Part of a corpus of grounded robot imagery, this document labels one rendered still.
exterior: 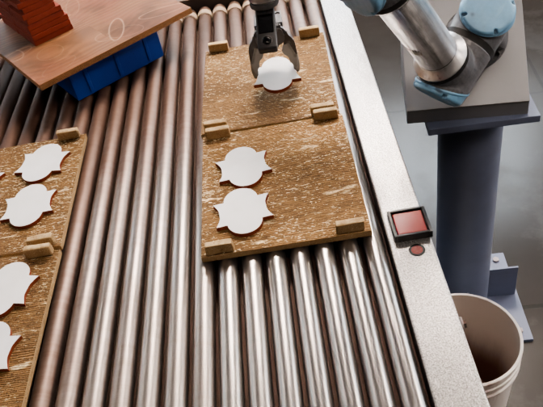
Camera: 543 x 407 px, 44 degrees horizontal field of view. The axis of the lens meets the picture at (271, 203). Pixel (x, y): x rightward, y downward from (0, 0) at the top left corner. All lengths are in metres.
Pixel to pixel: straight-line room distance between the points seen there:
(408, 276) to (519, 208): 1.50
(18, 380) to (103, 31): 1.10
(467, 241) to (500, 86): 0.55
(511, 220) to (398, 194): 1.29
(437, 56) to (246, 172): 0.48
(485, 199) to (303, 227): 0.74
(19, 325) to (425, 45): 0.96
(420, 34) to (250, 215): 0.50
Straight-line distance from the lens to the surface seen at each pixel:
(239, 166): 1.53
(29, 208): 1.64
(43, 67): 1.97
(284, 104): 1.72
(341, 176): 1.47
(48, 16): 2.09
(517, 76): 1.73
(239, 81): 1.85
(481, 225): 2.04
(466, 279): 2.20
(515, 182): 2.86
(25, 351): 1.36
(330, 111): 1.63
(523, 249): 2.60
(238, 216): 1.41
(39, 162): 1.77
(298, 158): 1.54
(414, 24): 1.30
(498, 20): 1.52
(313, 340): 1.21
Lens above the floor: 1.90
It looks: 42 degrees down
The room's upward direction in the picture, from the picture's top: 12 degrees counter-clockwise
